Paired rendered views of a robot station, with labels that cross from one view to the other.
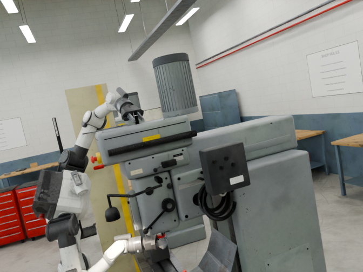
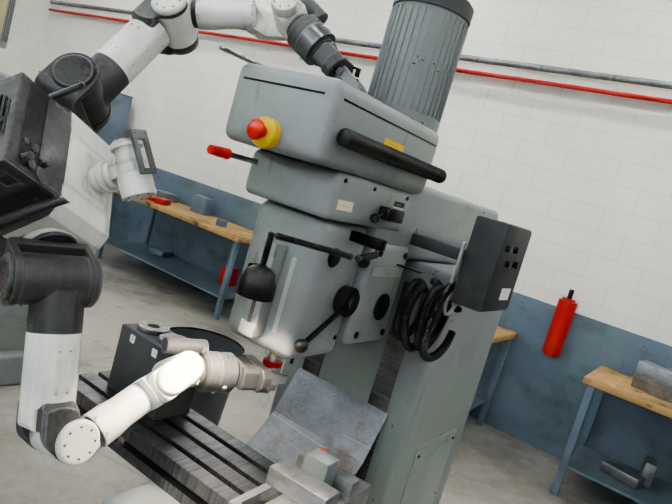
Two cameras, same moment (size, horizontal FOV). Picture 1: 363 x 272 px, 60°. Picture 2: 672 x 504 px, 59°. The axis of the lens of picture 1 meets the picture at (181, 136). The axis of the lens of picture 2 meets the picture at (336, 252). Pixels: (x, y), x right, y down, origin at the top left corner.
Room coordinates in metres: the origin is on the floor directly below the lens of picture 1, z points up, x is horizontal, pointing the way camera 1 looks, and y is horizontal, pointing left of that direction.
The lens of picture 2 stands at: (0.59, 1.03, 1.71)
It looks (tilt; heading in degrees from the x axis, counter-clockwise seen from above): 7 degrees down; 320
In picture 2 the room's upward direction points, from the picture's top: 16 degrees clockwise
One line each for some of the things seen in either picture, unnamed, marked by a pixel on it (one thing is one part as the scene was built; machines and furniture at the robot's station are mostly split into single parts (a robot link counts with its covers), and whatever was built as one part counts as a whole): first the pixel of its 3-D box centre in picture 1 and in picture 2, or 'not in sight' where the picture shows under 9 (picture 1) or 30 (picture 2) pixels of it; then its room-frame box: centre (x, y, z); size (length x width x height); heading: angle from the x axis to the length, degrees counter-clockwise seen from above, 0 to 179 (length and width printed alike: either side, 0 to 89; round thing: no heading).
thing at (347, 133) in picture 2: (153, 142); (397, 159); (1.54, 0.14, 1.79); 0.45 x 0.04 x 0.04; 108
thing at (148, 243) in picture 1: (146, 243); (235, 373); (1.67, 0.31, 1.23); 0.13 x 0.12 x 0.10; 179
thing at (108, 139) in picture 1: (142, 137); (341, 134); (1.68, 0.20, 1.81); 0.47 x 0.26 x 0.16; 108
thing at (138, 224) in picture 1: (134, 210); (262, 288); (1.64, 0.32, 1.45); 0.04 x 0.04 x 0.21; 18
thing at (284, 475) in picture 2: not in sight; (302, 487); (1.46, 0.21, 1.07); 0.15 x 0.06 x 0.04; 21
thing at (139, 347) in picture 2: (155, 239); (155, 366); (2.06, 0.31, 1.08); 0.22 x 0.12 x 0.20; 15
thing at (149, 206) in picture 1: (154, 199); (297, 278); (1.67, 0.21, 1.47); 0.21 x 0.19 x 0.32; 18
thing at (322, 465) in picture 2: not in sight; (319, 469); (1.48, 0.16, 1.10); 0.06 x 0.05 x 0.06; 21
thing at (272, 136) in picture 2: (99, 158); (265, 132); (1.60, 0.44, 1.76); 0.06 x 0.02 x 0.06; 18
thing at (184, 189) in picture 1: (186, 190); (342, 279); (1.73, 0.03, 1.47); 0.24 x 0.19 x 0.26; 18
